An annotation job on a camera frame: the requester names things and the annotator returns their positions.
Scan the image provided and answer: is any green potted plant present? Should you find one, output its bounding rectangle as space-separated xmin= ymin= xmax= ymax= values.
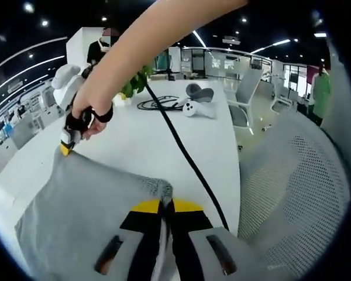
xmin=113 ymin=66 xmax=154 ymax=106

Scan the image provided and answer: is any white handheld controller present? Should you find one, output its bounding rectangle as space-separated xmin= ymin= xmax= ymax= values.
xmin=182 ymin=100 xmax=218 ymax=119

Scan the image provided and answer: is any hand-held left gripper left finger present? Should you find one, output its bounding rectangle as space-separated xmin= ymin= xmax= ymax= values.
xmin=73 ymin=198 xmax=164 ymax=281

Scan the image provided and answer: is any person's right hand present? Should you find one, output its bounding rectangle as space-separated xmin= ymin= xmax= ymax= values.
xmin=64 ymin=102 xmax=115 ymax=142

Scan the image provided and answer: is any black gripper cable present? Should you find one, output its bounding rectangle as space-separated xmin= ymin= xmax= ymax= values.
xmin=143 ymin=81 xmax=230 ymax=232

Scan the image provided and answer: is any white office chair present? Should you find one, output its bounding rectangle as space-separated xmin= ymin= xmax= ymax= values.
xmin=226 ymin=67 xmax=266 ymax=136
xmin=270 ymin=76 xmax=293 ymax=114

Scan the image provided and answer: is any grey mesh office chair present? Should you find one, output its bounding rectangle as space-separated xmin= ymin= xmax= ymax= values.
xmin=236 ymin=111 xmax=351 ymax=279

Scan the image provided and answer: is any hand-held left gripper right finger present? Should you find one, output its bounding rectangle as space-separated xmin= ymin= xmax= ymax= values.
xmin=171 ymin=198 xmax=270 ymax=281

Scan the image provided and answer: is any grey towel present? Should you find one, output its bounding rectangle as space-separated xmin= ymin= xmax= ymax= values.
xmin=13 ymin=149 xmax=176 ymax=281

